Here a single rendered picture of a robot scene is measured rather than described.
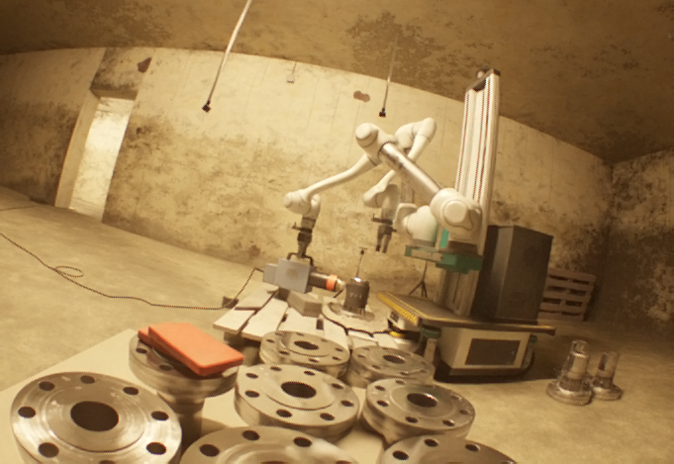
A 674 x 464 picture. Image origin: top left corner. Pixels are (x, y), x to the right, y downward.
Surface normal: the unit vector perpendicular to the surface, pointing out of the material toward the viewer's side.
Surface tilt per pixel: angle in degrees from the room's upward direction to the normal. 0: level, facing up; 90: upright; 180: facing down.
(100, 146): 90
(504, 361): 90
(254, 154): 90
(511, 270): 90
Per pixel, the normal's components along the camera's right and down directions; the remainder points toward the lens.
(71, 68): 0.05, -0.08
